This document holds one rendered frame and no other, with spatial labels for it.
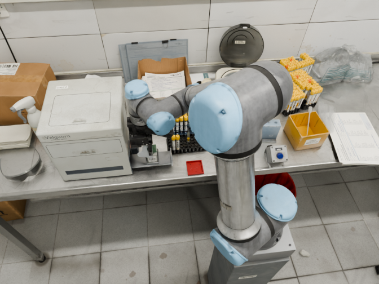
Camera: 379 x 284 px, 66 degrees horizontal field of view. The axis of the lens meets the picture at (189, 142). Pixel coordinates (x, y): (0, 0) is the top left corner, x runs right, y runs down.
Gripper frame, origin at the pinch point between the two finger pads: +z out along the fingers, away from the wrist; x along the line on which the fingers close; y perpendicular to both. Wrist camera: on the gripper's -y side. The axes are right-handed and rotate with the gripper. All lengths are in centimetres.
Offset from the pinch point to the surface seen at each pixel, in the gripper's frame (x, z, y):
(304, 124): -13, 7, -72
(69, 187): 7.1, 8.7, 34.0
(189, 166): 3.1, 8.4, -15.0
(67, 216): -23, 96, 64
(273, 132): -7, 3, -54
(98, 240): -4, 96, 42
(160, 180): 8.1, 8.7, -2.4
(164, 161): 1.9, 4.6, -4.7
